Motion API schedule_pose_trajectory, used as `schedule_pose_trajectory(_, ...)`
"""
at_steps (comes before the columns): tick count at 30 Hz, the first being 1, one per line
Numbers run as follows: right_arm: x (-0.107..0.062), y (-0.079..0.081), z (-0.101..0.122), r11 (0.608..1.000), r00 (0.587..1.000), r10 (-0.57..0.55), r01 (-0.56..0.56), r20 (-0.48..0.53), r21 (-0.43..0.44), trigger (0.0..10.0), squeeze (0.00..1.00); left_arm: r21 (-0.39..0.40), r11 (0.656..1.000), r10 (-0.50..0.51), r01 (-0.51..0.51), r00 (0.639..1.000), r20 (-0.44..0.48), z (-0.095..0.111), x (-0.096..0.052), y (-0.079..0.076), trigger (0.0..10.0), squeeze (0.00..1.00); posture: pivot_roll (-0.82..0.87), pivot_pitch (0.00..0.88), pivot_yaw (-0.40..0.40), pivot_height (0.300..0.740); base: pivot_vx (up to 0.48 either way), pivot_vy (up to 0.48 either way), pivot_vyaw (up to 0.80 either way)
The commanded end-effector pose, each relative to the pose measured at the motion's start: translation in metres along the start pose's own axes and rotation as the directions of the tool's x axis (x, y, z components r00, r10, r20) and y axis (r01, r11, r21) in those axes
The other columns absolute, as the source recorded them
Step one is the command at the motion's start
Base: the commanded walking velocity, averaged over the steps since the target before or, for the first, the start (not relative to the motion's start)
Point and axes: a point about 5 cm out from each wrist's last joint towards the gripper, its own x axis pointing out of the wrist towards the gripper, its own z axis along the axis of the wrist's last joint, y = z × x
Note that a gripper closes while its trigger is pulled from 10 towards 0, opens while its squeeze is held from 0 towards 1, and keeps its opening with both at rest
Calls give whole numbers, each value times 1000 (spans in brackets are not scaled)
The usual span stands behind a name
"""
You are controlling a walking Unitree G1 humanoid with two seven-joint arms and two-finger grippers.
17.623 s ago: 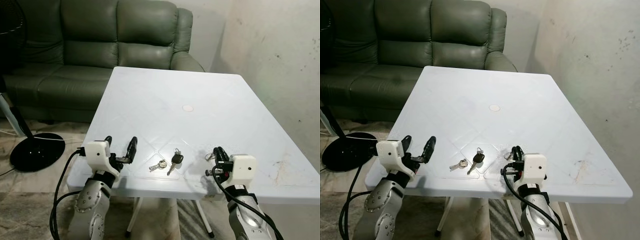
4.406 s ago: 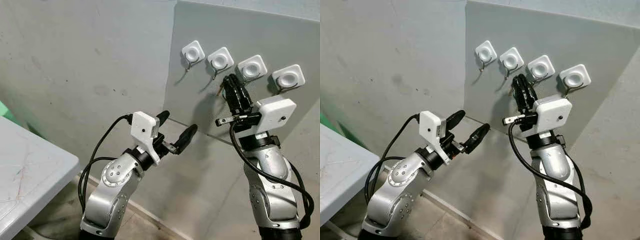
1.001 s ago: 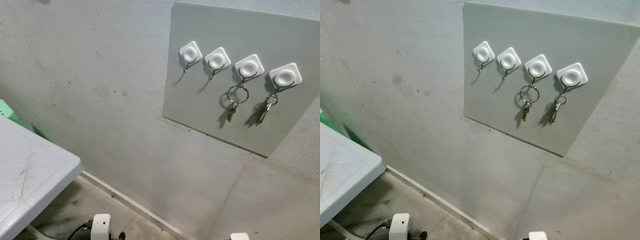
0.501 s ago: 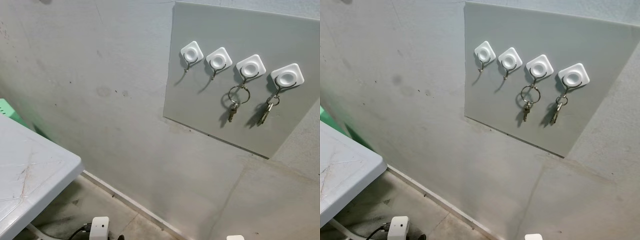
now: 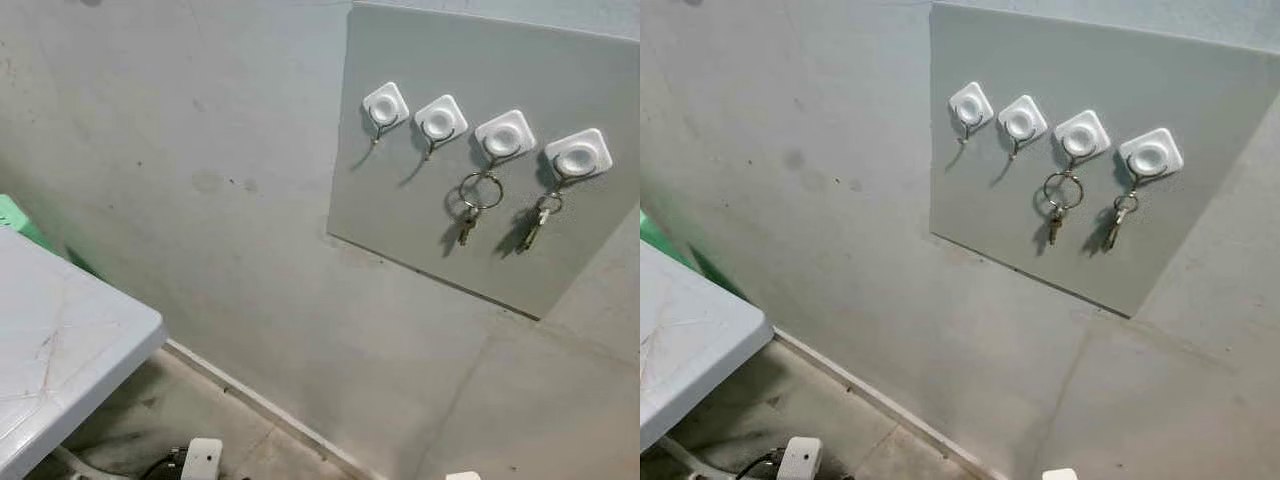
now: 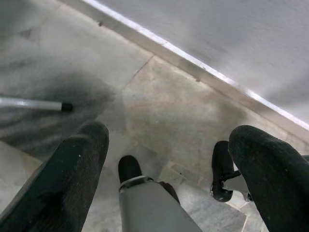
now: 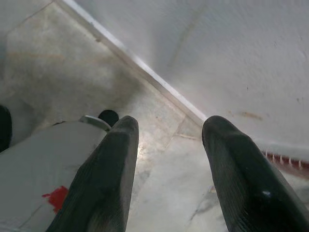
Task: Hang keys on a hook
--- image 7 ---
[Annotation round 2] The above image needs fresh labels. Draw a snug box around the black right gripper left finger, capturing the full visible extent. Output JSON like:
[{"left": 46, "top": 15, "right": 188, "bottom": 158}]
[{"left": 45, "top": 115, "right": 140, "bottom": 232}]

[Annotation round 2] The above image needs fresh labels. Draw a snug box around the red ribbed plastic object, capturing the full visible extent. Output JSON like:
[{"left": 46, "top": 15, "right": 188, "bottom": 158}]
[{"left": 262, "top": 145, "right": 309, "bottom": 176}]

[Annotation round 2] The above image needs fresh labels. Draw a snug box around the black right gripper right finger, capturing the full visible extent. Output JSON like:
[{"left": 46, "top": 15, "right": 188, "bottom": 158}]
[{"left": 201, "top": 115, "right": 305, "bottom": 232}]

